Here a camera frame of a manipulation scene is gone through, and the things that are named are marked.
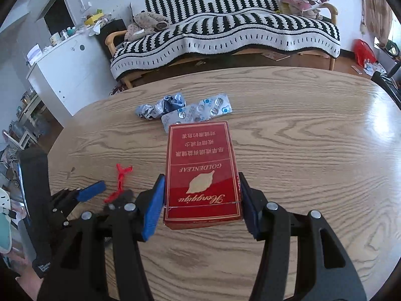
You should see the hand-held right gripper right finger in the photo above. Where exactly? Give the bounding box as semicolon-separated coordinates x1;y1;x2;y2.
238;172;367;301

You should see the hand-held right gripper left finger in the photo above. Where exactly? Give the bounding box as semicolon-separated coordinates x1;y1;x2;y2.
38;174;166;301

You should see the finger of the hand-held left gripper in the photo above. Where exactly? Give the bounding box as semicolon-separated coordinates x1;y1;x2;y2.
52;180;106;207
100;190;136;217

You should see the red string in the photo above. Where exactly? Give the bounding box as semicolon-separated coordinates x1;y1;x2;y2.
103;164;133;204

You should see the red cigarette box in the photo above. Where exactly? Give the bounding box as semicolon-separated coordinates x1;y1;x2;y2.
163;121;244;230

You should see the person's left forearm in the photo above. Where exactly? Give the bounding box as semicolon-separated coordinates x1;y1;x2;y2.
6;254;43;301

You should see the wooden table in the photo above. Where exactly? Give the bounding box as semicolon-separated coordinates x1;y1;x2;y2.
47;66;401;301

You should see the crumpled blue foil wrapper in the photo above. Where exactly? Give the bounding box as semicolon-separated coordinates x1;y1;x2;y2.
135;92;187;121

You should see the silver blister pack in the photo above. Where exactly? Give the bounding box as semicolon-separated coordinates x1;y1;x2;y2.
161;93;233;133

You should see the white cabinet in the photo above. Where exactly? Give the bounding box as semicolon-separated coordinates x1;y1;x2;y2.
27;33;121;116

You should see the black side box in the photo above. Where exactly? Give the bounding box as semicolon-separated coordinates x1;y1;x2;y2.
95;19;127;61

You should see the brown plush toy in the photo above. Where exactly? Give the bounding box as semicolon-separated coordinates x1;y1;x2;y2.
125;11;170;42

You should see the sofa with striped blanket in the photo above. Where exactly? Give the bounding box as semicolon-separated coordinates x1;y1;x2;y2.
110;0;341;80

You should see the black wooden chair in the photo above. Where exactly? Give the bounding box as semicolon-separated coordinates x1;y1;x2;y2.
371;63;401;109

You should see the white blue packaging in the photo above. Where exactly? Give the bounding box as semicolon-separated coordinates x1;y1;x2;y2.
363;62;388;76

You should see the red bag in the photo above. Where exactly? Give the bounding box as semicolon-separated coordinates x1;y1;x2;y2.
354;39;377;68

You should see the pink cartoon cushion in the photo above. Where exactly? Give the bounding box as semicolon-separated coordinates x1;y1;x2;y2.
279;0;329;19

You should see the beige curtain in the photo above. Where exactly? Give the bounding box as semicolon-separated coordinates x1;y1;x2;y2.
362;0;396;48

